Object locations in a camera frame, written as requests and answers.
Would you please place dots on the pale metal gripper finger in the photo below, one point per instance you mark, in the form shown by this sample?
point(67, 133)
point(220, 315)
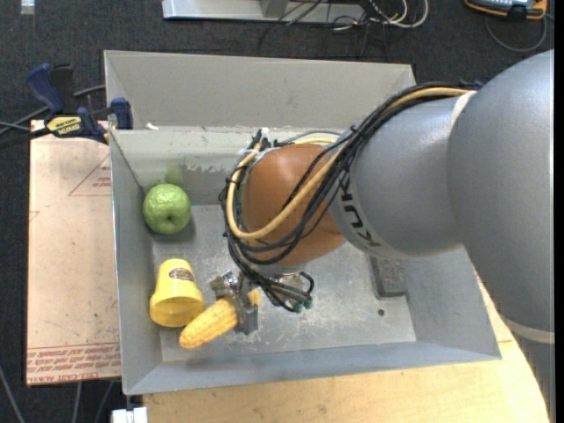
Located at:
point(249, 317)
point(228, 284)

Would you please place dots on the yellow corn cob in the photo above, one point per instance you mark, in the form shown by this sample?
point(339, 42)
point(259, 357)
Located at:
point(211, 322)

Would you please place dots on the yellow plastic cup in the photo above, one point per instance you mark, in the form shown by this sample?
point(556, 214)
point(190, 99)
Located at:
point(176, 295)

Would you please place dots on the grey metal bin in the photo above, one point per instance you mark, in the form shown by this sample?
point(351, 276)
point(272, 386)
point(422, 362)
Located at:
point(352, 324)

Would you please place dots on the green apple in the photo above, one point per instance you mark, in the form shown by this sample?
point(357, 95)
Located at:
point(166, 210)

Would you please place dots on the dark grey rectangular block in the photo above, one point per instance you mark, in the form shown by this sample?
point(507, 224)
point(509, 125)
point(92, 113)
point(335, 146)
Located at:
point(390, 278)

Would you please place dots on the brown cardboard board, red print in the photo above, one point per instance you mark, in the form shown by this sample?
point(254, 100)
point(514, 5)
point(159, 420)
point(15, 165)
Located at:
point(70, 254)

